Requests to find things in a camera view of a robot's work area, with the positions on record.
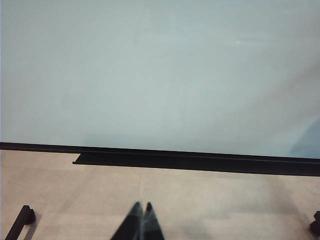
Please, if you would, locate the white glass whiteboard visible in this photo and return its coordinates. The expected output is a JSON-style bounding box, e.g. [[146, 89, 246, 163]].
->
[[0, 0, 320, 160]]

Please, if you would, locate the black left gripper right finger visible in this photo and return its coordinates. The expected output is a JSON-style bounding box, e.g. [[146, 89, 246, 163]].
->
[[141, 201, 166, 240]]

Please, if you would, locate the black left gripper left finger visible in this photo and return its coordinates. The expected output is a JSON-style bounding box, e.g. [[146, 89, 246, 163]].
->
[[109, 201, 144, 240]]

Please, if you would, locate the black whiteboard pen tray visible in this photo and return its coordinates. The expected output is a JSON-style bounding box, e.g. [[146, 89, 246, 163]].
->
[[0, 141, 320, 177]]

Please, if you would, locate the black stand foot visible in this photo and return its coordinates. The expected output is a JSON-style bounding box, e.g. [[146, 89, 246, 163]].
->
[[308, 210, 320, 236], [4, 204, 36, 240]]

